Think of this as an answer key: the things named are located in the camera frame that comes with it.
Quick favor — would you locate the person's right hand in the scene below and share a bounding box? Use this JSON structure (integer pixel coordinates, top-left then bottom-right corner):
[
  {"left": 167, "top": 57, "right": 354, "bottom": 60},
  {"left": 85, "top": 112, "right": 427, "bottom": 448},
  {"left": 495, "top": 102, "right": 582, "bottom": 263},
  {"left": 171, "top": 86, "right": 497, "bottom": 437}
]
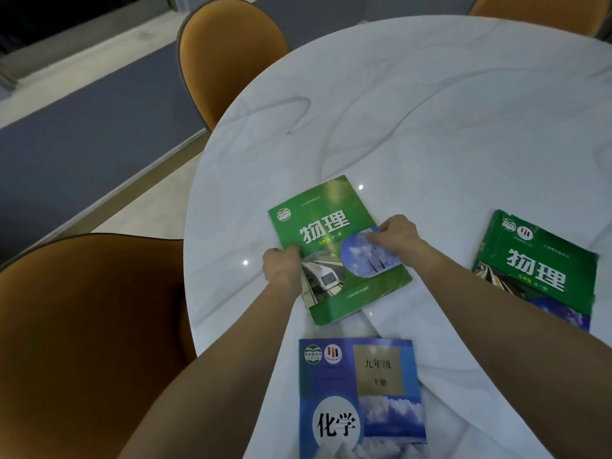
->
[{"left": 365, "top": 214, "right": 428, "bottom": 257}]

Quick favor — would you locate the person's left hand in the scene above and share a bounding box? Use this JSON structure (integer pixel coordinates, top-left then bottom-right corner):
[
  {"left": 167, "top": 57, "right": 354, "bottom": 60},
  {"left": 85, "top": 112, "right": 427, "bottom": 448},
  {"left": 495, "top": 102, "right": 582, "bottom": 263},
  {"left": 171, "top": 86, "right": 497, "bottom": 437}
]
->
[{"left": 261, "top": 245, "right": 304, "bottom": 293}]

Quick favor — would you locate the light green train cover textbook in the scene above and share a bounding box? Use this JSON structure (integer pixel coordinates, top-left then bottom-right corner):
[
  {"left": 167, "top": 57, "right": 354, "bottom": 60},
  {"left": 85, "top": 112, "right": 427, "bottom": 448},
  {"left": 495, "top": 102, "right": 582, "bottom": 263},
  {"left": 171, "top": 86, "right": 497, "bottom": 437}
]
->
[{"left": 268, "top": 175, "right": 413, "bottom": 328}]

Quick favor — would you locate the person's left forearm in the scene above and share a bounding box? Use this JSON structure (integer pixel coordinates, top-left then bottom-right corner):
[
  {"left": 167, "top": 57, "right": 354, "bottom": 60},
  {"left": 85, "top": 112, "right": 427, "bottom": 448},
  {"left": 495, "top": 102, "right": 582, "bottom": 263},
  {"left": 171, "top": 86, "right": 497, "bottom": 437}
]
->
[{"left": 117, "top": 277, "right": 308, "bottom": 459}]

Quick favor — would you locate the person's right forearm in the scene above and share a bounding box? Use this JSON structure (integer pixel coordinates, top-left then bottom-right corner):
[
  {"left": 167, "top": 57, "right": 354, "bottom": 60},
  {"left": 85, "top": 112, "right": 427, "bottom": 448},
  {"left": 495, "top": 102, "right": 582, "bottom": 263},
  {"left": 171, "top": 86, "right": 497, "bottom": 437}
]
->
[{"left": 405, "top": 240, "right": 612, "bottom": 459}]

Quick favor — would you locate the dark green textbook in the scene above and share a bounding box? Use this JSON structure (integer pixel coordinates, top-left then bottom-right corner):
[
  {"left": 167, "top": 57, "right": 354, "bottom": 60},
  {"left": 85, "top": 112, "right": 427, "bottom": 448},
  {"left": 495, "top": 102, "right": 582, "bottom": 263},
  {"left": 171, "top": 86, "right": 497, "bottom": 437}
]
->
[{"left": 471, "top": 209, "right": 600, "bottom": 333}]

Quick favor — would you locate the blue cloud cover textbook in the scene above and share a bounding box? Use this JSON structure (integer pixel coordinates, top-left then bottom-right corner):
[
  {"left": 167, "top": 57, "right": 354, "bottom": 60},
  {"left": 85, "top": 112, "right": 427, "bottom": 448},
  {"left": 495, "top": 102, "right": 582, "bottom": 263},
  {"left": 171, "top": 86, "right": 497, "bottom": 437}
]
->
[{"left": 298, "top": 337, "right": 428, "bottom": 459}]

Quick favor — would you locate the orange upholstered chair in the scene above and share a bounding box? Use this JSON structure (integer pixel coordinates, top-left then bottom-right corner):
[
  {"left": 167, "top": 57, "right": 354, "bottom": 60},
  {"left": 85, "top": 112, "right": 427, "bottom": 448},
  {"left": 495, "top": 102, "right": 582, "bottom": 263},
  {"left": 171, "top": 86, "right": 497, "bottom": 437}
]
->
[
  {"left": 176, "top": 0, "right": 293, "bottom": 132},
  {"left": 0, "top": 233, "right": 198, "bottom": 459},
  {"left": 467, "top": 0, "right": 612, "bottom": 38}
]

